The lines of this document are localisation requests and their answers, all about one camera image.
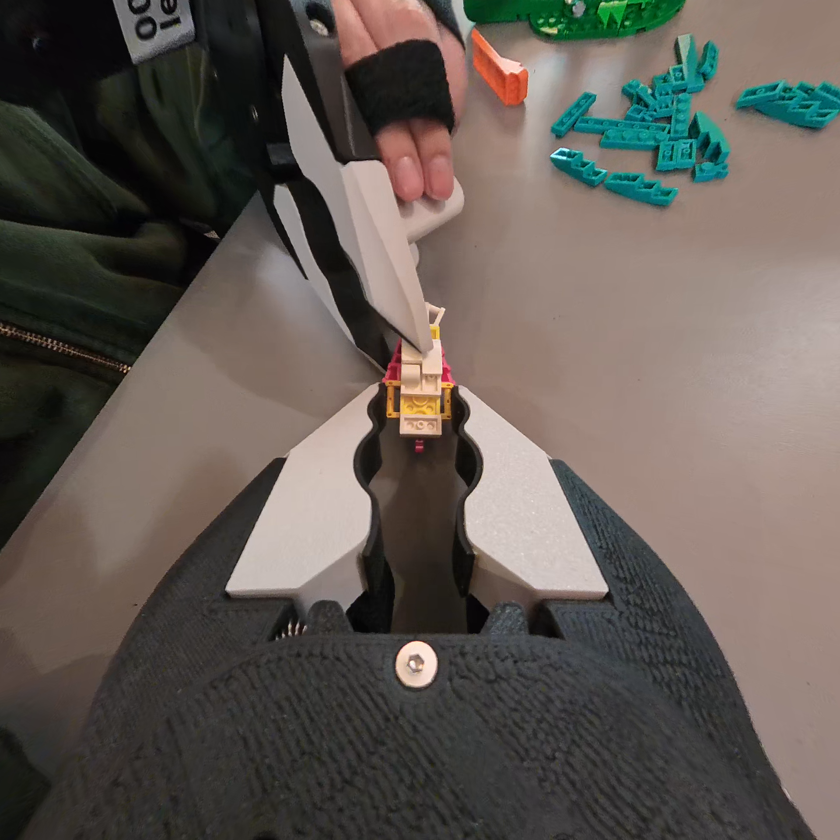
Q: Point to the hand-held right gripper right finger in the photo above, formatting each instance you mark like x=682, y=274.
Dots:
x=525, y=518

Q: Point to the pile of teal lego pieces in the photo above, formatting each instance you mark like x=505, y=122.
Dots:
x=656, y=131

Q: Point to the green lego flower model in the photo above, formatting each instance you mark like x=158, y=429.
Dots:
x=577, y=16

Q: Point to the row of teal lego wedges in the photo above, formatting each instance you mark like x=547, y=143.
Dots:
x=794, y=105

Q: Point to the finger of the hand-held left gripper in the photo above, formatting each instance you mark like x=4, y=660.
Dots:
x=387, y=249
x=292, y=223

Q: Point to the person's left forearm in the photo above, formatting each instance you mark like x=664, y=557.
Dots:
x=447, y=18

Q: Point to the person's left hand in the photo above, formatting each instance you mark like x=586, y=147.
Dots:
x=367, y=26

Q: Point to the small yellow white lego assembly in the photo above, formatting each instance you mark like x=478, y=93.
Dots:
x=420, y=410

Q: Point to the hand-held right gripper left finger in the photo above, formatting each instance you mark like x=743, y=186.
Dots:
x=308, y=512

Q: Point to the orange brick separator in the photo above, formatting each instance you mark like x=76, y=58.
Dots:
x=502, y=72

